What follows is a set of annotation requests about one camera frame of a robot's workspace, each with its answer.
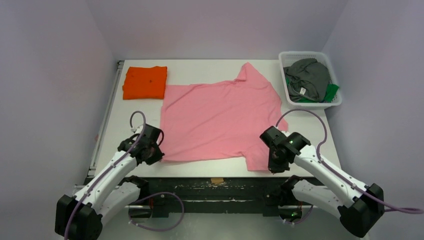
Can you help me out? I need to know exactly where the pink t shirt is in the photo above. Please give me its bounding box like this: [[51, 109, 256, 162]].
[[160, 63, 282, 172]]

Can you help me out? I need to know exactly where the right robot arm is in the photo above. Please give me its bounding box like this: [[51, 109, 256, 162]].
[[260, 126, 385, 238]]

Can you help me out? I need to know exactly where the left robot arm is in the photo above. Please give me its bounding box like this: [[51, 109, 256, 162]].
[[54, 124, 164, 240]]

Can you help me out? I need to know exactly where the folded orange t shirt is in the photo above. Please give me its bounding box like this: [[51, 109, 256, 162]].
[[122, 66, 168, 100]]

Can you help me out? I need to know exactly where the grey t shirt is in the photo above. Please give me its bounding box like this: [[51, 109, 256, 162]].
[[283, 58, 331, 103]]

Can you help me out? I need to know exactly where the brown tape piece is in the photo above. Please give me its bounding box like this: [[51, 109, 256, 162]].
[[210, 177, 225, 185]]

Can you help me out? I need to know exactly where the green t shirt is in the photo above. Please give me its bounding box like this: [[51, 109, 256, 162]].
[[285, 76, 339, 104]]

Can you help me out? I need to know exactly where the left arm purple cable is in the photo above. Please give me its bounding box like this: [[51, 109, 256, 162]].
[[63, 110, 185, 240]]

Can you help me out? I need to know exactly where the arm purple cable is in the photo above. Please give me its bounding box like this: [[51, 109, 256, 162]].
[[63, 110, 185, 240], [274, 108, 424, 226]]

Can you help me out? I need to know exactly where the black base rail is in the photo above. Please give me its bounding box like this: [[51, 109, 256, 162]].
[[119, 176, 309, 218]]

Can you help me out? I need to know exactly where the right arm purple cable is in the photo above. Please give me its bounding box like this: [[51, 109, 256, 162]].
[[274, 108, 424, 226]]

